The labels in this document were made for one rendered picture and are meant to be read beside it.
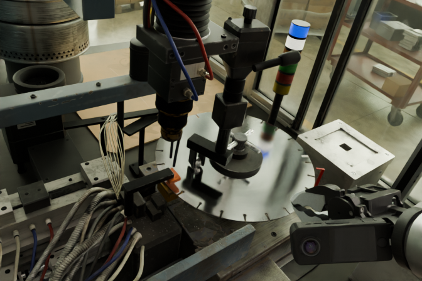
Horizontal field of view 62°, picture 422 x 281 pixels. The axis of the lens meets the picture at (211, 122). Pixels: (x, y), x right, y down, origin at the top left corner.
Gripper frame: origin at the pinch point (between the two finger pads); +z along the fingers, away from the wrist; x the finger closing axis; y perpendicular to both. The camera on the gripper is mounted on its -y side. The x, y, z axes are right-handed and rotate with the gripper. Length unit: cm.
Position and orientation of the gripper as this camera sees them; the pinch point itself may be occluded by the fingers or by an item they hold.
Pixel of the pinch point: (293, 204)
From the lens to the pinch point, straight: 59.0
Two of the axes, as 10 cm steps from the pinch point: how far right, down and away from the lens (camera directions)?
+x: -1.0, -9.9, -0.7
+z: -4.3, -0.2, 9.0
